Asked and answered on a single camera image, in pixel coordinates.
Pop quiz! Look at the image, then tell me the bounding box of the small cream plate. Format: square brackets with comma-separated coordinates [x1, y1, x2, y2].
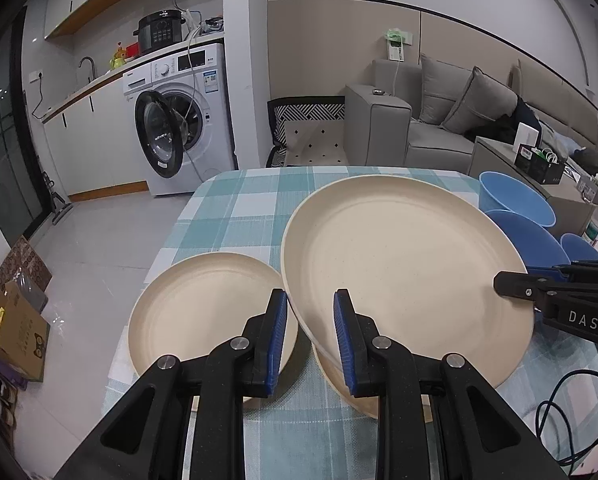
[128, 252, 300, 402]

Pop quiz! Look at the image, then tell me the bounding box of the grey sofa cushion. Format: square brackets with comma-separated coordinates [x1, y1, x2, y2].
[419, 54, 476, 126]
[441, 66, 519, 136]

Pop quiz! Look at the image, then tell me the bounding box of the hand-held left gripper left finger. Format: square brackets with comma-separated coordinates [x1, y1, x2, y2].
[54, 289, 289, 480]

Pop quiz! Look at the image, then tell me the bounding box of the white upper kitchen cabinet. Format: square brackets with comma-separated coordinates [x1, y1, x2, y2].
[44, 0, 152, 41]

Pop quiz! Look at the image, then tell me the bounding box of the dark glass door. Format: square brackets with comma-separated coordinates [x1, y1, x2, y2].
[0, 7, 48, 242]

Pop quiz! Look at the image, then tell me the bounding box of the brown cardboard box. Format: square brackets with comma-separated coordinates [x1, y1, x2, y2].
[0, 280, 51, 384]

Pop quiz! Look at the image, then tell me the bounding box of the teal checked tablecloth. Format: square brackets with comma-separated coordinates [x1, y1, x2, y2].
[104, 166, 598, 480]

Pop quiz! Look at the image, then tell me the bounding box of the blue bowl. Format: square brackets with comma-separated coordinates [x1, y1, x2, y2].
[479, 171, 558, 228]
[484, 209, 572, 272]
[560, 233, 598, 264]

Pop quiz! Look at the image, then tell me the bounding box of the white washing machine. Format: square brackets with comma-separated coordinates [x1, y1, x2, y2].
[122, 42, 238, 197]

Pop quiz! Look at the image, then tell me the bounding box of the white kitchen cabinet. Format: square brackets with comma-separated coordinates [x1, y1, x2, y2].
[42, 80, 151, 202]
[44, 0, 152, 41]

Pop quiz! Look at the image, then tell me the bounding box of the grey side cabinet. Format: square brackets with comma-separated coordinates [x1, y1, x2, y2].
[469, 136, 598, 242]

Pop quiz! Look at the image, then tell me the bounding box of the large cream plate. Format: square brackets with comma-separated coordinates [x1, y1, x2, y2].
[311, 339, 381, 421]
[281, 175, 536, 392]

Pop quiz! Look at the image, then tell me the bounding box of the white lower kitchen cabinet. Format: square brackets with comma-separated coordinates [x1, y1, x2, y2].
[42, 80, 151, 202]

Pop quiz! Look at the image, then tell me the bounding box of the grey sofa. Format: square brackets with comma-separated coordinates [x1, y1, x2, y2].
[344, 57, 598, 172]

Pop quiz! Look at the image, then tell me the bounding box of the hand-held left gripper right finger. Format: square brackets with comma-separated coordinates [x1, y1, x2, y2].
[333, 289, 567, 480]

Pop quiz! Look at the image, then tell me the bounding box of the brown patterned board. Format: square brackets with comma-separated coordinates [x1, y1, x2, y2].
[0, 235, 53, 311]

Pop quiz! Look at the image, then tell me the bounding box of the white tissue box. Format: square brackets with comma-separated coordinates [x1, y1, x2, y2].
[576, 175, 598, 202]

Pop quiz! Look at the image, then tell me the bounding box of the black cable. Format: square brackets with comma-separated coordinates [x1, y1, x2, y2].
[534, 370, 598, 467]

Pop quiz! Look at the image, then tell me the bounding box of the black pressure cooker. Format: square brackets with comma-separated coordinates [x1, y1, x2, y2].
[132, 10, 186, 55]

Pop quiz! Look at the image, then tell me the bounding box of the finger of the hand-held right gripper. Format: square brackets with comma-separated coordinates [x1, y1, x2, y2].
[494, 270, 598, 312]
[525, 259, 598, 284]

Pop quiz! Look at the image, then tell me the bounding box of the grey floor mop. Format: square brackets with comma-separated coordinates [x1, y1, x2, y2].
[41, 170, 73, 224]

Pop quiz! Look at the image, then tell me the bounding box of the dark clothing pile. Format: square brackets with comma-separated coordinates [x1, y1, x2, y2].
[466, 97, 543, 144]

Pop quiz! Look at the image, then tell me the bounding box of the white router box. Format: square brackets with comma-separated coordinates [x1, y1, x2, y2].
[516, 122, 541, 154]

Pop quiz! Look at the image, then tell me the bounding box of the black cream patterned floor mat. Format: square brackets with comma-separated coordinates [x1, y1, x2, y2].
[266, 96, 350, 169]

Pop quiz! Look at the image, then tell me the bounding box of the black open box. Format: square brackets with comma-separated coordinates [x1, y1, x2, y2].
[514, 144, 566, 185]

